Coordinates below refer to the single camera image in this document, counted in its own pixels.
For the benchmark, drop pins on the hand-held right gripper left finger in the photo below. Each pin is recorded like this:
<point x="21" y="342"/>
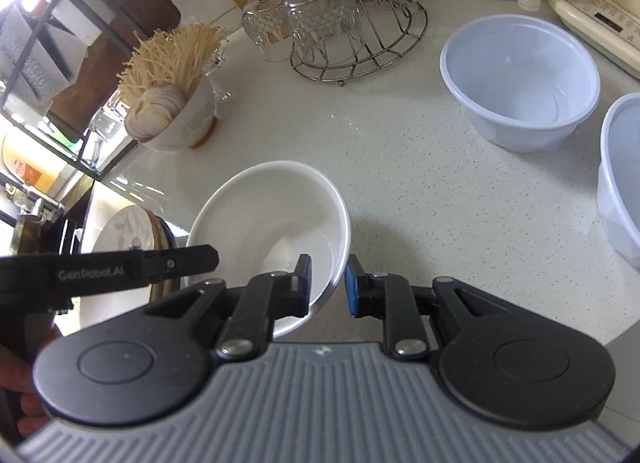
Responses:
<point x="301" y="285"/>

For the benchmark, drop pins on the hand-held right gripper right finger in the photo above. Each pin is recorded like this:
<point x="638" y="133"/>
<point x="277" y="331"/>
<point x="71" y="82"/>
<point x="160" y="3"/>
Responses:
<point x="354" y="288"/>

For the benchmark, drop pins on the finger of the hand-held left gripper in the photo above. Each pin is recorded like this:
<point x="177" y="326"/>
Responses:
<point x="187" y="260"/>

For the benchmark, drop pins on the floral plate with dark rim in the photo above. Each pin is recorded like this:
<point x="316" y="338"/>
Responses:
<point x="166" y="243"/>

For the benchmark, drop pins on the white ceramic bowl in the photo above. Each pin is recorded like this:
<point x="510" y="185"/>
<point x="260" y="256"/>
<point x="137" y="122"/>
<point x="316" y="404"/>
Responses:
<point x="280" y="223"/>

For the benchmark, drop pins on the white plate with grey leaves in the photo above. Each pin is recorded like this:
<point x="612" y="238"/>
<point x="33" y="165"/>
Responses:
<point x="125" y="230"/>

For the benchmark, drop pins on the person's left hand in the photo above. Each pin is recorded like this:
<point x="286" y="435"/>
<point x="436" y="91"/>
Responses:
<point x="22" y="383"/>

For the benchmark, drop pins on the dark tall sink faucet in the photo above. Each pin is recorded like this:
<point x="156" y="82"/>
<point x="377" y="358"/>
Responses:
<point x="37" y="210"/>

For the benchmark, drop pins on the yellow detergent bottle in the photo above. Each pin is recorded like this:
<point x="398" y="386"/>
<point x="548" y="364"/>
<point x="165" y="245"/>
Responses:
<point x="25" y="160"/>

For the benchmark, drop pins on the white bowl holding noodles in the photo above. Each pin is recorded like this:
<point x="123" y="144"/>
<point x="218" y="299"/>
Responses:
<point x="192" y="115"/>

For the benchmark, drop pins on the purple onion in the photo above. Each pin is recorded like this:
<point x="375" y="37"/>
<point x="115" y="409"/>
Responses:
<point x="152" y="110"/>

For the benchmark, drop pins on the clear drinking glass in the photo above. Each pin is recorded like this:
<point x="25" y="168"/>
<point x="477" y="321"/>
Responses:
<point x="102" y="123"/>

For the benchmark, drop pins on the bundle of dry noodles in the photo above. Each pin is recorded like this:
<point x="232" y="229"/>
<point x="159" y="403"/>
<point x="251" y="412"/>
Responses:
<point x="170" y="55"/>

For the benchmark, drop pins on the textured glass panel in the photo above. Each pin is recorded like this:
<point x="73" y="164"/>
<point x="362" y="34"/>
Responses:
<point x="22" y="55"/>

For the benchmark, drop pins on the brown cutting board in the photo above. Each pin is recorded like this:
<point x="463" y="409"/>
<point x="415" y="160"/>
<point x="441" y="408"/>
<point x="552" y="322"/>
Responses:
<point x="120" y="18"/>

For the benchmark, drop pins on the black dish rack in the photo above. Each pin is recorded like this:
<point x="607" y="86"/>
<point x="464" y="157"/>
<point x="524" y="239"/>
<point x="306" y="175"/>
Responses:
<point x="45" y="23"/>

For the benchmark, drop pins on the translucent plastic bowl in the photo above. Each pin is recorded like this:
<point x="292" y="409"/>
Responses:
<point x="520" y="78"/>
<point x="622" y="178"/>

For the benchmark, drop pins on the set of cut glass cups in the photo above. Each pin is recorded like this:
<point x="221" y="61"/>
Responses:
<point x="325" y="18"/>

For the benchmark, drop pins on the cream blender appliance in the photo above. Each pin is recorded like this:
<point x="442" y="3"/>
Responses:
<point x="595" y="13"/>

